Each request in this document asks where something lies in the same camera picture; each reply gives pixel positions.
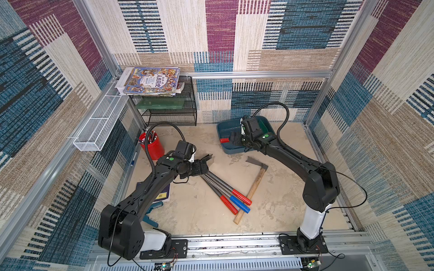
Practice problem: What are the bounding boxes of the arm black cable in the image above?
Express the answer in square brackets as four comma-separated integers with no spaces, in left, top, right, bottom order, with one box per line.
[144,121,186,177]
[251,102,290,146]

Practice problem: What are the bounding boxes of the grey hoe red grip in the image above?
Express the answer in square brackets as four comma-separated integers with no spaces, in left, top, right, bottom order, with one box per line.
[205,171,252,211]
[200,175,238,215]

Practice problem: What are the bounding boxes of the blue marker pen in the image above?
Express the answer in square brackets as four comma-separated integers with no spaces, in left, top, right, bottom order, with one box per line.
[130,151,138,167]

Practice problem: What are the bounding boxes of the wooden handle dark hoe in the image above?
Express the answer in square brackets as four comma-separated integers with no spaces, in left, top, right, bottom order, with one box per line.
[234,157,268,225]

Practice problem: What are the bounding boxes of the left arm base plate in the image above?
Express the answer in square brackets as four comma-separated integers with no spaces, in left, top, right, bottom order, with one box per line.
[139,239,188,260]

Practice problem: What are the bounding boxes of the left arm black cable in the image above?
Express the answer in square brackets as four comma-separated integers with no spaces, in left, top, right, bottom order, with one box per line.
[144,121,186,177]

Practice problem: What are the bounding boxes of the white wire mesh basket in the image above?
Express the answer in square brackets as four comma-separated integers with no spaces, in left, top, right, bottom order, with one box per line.
[73,95,128,152]

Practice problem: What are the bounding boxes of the green hoe red grip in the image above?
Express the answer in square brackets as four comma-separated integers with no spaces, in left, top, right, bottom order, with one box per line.
[217,116,274,143]

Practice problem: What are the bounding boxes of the chrome hoe blue grip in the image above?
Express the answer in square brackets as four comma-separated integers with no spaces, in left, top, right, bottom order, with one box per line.
[201,175,250,213]

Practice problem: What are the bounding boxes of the teal plastic clamp tool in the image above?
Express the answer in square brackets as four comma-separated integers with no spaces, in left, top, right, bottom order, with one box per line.
[142,200,164,228]

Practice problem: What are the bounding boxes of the colourful picture book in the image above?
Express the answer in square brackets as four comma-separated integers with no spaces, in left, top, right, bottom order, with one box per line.
[115,67,185,96]

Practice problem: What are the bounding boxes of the red pen cup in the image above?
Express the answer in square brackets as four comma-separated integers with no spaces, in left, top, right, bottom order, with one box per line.
[139,132,165,161]

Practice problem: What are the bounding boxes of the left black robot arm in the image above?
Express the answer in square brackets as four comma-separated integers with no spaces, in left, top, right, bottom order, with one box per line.
[98,141,212,260]

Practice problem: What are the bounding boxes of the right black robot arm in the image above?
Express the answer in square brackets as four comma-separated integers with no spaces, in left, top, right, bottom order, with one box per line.
[229,116,340,252]

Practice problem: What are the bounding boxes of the black wire shelf rack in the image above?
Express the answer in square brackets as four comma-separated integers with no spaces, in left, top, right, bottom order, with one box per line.
[130,76,197,126]

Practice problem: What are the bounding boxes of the green tray on shelf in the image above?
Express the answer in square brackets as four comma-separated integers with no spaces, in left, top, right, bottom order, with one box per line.
[136,98,185,110]

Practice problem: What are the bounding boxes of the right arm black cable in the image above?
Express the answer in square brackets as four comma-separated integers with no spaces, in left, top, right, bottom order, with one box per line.
[251,102,290,146]

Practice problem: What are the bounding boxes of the teal plastic storage box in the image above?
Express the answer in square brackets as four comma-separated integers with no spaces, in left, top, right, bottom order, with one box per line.
[217,116,274,155]

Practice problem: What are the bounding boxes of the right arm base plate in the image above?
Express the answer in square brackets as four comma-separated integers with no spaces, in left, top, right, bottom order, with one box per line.
[278,233,328,255]

